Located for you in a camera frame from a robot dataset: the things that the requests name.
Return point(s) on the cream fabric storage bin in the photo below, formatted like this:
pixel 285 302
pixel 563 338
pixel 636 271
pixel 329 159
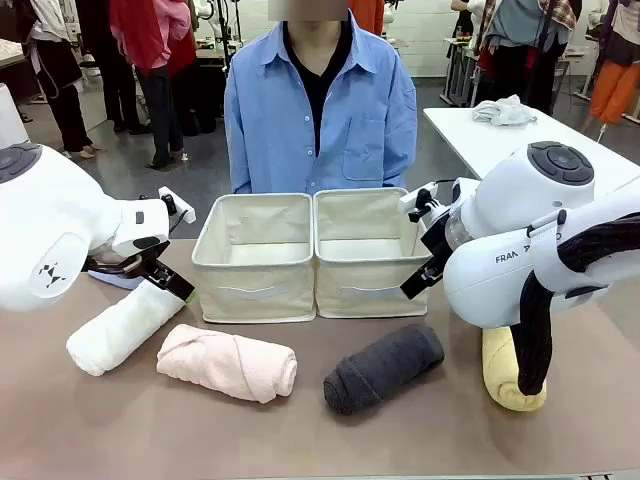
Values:
pixel 255 295
pixel 372 295

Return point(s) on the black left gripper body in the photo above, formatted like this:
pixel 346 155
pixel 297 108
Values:
pixel 131 264

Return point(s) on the hanging grey and plaid garments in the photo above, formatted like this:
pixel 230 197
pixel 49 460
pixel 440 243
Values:
pixel 525 35

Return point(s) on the yellow towel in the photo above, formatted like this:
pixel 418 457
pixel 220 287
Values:
pixel 500 372

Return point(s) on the white cylindrical air purifier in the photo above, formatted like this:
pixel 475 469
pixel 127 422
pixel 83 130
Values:
pixel 11 117

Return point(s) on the white background table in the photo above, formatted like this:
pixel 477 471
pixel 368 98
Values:
pixel 480 145

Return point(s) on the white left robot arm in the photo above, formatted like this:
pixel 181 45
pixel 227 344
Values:
pixel 45 220

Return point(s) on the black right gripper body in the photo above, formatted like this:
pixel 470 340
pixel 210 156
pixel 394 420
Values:
pixel 436 240

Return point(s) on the pink towel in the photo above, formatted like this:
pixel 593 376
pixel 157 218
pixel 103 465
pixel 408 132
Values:
pixel 220 362

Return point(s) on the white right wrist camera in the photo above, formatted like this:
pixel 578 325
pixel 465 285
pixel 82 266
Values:
pixel 417 197

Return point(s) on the bystander with red cloth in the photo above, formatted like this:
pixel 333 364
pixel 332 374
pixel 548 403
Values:
pixel 160 75

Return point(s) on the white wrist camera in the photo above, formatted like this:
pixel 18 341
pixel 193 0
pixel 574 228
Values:
pixel 176 202
pixel 417 197

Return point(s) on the person in blue shirt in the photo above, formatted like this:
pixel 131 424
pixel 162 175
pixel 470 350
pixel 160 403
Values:
pixel 280 125

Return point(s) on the bystander in black clothes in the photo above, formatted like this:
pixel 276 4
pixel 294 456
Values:
pixel 60 65

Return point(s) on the orange hanging garment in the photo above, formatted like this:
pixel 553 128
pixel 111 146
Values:
pixel 367 15

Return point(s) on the crumpled white cloth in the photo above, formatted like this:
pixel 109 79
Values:
pixel 502 111

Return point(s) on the dark grey towel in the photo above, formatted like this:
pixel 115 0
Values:
pixel 375 370

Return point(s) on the white towel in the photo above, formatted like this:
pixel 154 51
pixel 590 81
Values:
pixel 115 335

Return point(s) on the grey metal background desk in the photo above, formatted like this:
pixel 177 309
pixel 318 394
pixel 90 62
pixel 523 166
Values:
pixel 460 70

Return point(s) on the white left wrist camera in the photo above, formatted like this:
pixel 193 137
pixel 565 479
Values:
pixel 176 202

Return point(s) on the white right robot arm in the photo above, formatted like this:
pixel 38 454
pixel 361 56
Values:
pixel 505 260

